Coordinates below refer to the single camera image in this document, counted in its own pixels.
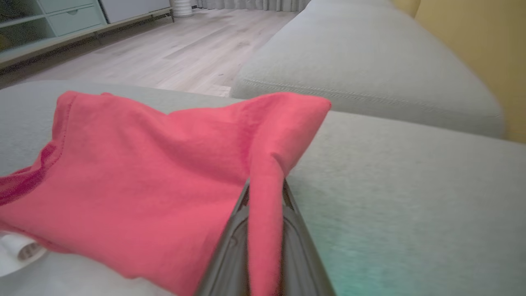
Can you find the white ribbed round object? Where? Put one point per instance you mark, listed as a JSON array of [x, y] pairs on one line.
[[182, 7]]

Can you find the yellow pillow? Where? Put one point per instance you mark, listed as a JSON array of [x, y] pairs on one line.
[[485, 45]]

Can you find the grey sofa seat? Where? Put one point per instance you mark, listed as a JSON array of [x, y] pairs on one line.
[[411, 213]]

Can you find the pale green cabinet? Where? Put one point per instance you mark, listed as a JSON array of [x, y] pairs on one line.
[[61, 22]]

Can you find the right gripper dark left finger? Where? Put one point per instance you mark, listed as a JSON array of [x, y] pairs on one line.
[[230, 263]]

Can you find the grey sofa cushion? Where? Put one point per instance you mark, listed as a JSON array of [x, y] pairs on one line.
[[361, 61]]

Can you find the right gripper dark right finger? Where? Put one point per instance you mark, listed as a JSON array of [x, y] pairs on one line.
[[300, 263]]

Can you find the red white basketball jersey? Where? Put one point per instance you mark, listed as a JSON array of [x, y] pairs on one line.
[[144, 176]]

